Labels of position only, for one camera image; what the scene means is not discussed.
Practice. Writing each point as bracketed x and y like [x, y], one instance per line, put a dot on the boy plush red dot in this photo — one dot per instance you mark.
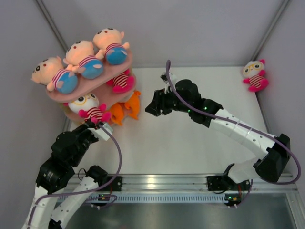
[110, 42]

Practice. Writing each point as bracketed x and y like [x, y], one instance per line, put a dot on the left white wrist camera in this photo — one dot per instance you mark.
[103, 133]

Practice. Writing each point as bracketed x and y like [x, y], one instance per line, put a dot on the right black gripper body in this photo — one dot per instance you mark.
[169, 100]

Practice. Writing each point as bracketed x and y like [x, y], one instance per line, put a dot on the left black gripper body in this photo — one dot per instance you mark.
[85, 136]

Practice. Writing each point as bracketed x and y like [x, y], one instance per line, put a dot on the white pink plush yellow glasses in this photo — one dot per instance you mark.
[254, 75]

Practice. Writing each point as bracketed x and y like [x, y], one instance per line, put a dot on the pink two-tier wooden shelf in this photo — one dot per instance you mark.
[98, 85]

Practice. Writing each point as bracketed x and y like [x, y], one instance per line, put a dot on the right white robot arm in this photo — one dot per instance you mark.
[271, 152]

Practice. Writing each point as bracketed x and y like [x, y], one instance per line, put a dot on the orange plush toy middle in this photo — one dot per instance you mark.
[117, 113]

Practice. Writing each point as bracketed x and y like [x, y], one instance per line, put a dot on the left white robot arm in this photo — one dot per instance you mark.
[51, 208]

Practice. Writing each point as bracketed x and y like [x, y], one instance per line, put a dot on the white slotted cable duct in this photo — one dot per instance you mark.
[163, 198]

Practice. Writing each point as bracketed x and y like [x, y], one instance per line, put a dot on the orange plush toy right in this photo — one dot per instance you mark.
[133, 105]

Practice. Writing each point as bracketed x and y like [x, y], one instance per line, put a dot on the boy plush black hair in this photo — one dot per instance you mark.
[51, 73]

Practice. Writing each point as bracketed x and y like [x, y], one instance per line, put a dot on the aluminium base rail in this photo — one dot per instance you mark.
[189, 183]

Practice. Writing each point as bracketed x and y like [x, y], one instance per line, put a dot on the white pink plush face down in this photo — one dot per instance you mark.
[124, 82]

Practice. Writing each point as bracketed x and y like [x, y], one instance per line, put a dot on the orange plush toy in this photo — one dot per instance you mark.
[117, 113]
[133, 105]

